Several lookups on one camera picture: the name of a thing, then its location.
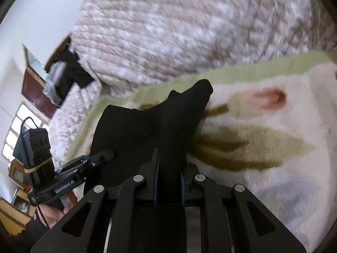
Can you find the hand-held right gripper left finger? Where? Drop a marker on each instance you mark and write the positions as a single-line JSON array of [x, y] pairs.
[[155, 187]]

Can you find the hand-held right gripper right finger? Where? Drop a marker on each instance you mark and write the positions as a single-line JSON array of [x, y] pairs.
[[183, 187]]

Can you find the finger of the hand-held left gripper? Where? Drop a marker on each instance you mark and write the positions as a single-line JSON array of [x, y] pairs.
[[102, 156]]

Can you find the black pants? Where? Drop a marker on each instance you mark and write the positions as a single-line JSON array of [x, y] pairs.
[[147, 137]]

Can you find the person's left forearm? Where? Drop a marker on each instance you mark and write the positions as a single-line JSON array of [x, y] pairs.
[[36, 229]]

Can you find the person's left hand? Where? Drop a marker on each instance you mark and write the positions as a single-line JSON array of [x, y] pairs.
[[56, 210]]

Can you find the window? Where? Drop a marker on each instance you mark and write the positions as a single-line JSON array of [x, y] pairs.
[[18, 131]]

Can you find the wooden cabinet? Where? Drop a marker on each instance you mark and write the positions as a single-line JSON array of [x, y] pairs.
[[13, 210]]

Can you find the grey cloth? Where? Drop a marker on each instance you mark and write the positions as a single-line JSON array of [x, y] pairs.
[[54, 81]]

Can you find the black cloth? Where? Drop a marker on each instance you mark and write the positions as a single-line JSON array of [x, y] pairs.
[[75, 71]]

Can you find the cream floral blanket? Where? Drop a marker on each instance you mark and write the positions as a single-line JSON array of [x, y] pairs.
[[263, 137]]

